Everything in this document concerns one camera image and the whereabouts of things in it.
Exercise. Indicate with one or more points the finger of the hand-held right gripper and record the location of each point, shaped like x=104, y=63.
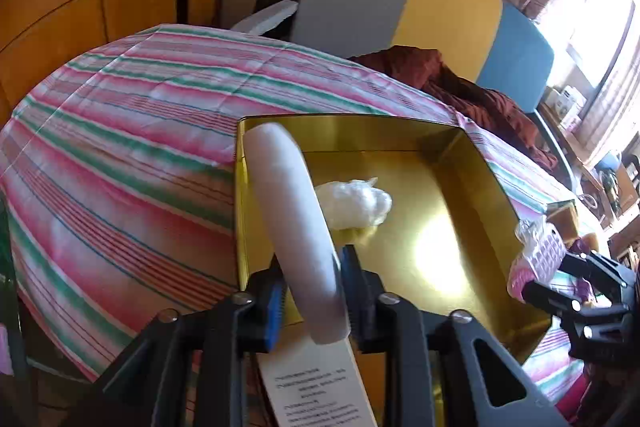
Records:
x=560, y=302
x=600, y=272

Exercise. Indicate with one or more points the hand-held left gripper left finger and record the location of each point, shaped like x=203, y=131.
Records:
x=272, y=312

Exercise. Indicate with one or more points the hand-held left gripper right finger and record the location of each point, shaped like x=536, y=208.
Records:
x=350, y=287

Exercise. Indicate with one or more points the pink hair roller pack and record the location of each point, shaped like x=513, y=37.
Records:
x=542, y=257

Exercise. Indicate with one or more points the white foam roll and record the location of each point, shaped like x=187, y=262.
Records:
x=290, y=207

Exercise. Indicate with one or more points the gold metal box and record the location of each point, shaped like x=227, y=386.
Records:
x=425, y=187

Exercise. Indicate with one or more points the white crumpled plastic wad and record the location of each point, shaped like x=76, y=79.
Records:
x=355, y=204

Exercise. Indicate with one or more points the white printed paper box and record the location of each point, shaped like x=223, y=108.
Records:
x=320, y=387

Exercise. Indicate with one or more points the blue round object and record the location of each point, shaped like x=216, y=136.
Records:
x=607, y=161

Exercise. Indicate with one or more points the wooden desk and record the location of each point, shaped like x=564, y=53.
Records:
x=580, y=152

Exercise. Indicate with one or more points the white carton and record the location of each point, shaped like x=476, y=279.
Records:
x=565, y=104

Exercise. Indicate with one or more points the pink striped curtain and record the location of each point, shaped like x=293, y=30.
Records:
x=615, y=97

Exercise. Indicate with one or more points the dark red cloth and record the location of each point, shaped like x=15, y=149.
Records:
x=475, y=107

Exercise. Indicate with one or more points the pink green striped bedsheet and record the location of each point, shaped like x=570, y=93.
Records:
x=125, y=157

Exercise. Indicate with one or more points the dark glass side table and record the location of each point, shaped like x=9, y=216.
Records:
x=10, y=287

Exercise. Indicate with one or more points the wooden wardrobe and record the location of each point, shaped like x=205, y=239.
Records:
x=75, y=7

